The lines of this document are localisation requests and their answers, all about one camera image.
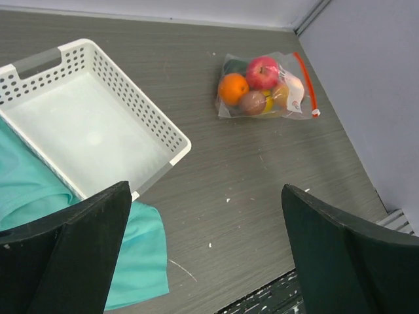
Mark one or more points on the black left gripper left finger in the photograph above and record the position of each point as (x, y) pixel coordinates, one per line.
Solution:
(64, 262)

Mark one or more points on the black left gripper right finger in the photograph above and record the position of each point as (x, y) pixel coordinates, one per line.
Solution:
(346, 264)

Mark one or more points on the fake peach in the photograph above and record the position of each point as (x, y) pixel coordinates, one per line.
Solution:
(280, 94)

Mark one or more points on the clear zip bag orange seal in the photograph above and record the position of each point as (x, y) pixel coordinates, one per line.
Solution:
(275, 85)

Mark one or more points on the yellow fake lemon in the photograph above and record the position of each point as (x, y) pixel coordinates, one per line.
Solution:
(269, 102)

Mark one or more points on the brown fake kiwi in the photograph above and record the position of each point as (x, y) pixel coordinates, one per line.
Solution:
(253, 103)

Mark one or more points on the orange fake orange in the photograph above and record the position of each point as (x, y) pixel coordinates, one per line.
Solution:
(232, 87)

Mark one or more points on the red fake apple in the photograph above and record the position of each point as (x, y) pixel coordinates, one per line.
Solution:
(262, 73)

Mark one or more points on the green fake fruit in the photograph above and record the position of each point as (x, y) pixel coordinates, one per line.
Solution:
(235, 66)

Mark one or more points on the teal cloth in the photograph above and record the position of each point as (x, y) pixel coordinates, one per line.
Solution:
(29, 191)

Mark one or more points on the white perforated plastic basket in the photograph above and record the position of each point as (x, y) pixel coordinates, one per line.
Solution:
(77, 110)

